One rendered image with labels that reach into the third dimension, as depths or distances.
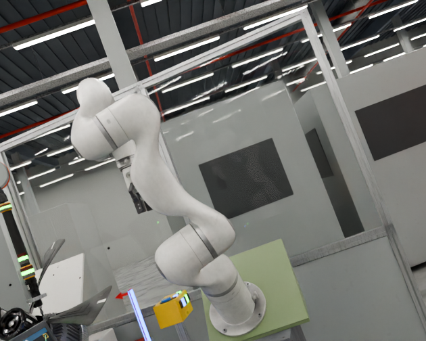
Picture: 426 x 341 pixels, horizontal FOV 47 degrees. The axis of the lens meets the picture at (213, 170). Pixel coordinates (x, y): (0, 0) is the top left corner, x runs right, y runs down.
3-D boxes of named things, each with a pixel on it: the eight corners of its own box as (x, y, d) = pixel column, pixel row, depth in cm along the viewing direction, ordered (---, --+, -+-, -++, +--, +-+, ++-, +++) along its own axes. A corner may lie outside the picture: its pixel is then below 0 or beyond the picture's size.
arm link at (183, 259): (245, 279, 143) (218, 232, 127) (193, 318, 140) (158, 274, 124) (225, 254, 152) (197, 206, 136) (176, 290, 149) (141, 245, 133)
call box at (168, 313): (173, 320, 205) (164, 296, 206) (195, 312, 203) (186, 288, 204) (161, 333, 190) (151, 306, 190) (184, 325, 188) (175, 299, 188)
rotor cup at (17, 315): (13, 331, 187) (-10, 318, 177) (45, 308, 187) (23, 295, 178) (19, 363, 176) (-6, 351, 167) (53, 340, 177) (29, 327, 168)
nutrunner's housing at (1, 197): (34, 308, 177) (-8, 189, 180) (44, 303, 179) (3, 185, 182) (34, 308, 174) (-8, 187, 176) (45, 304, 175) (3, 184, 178)
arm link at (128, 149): (111, 162, 164) (138, 152, 165) (98, 125, 165) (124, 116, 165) (115, 164, 172) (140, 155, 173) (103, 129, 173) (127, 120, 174)
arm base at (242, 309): (255, 273, 165) (239, 242, 153) (274, 321, 151) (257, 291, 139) (204, 296, 166) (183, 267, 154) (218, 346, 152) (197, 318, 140)
